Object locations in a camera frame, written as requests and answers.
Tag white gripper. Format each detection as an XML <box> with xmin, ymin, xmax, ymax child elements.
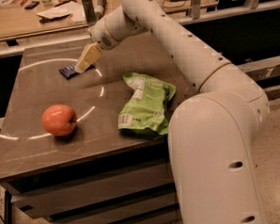
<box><xmin>74</xmin><ymin>19</ymin><xmax>119</xmax><ymax>73</ymax></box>

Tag dark blue snack bar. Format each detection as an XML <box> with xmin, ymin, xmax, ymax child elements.
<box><xmin>59</xmin><ymin>64</ymin><xmax>83</xmax><ymax>80</ymax></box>

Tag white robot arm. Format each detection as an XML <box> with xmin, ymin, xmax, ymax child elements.
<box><xmin>75</xmin><ymin>0</ymin><xmax>270</xmax><ymax>224</ymax></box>

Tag red apple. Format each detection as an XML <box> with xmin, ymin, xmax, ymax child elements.
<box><xmin>41</xmin><ymin>104</ymin><xmax>77</xmax><ymax>137</ymax></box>

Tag white paper sheets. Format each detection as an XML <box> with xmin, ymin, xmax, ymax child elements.
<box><xmin>37</xmin><ymin>1</ymin><xmax>86</xmax><ymax>23</ymax></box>

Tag black phone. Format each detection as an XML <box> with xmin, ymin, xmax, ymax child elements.
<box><xmin>24</xmin><ymin>1</ymin><xmax>39</xmax><ymax>9</ymax></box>

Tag green snack bag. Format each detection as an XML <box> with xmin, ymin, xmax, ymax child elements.
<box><xmin>117</xmin><ymin>71</ymin><xmax>177</xmax><ymax>138</ymax></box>

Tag wooden background desk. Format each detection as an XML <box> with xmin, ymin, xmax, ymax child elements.
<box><xmin>0</xmin><ymin>0</ymin><xmax>217</xmax><ymax>42</ymax></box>

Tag grey drawer cabinet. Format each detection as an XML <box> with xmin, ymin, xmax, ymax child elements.
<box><xmin>4</xmin><ymin>143</ymin><xmax>180</xmax><ymax>224</ymax></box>

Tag grey metal post left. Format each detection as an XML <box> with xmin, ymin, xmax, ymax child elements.
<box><xmin>82</xmin><ymin>0</ymin><xmax>96</xmax><ymax>26</ymax></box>

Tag grey metal post middle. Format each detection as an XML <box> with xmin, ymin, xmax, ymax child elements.
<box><xmin>190</xmin><ymin>0</ymin><xmax>201</xmax><ymax>20</ymax></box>

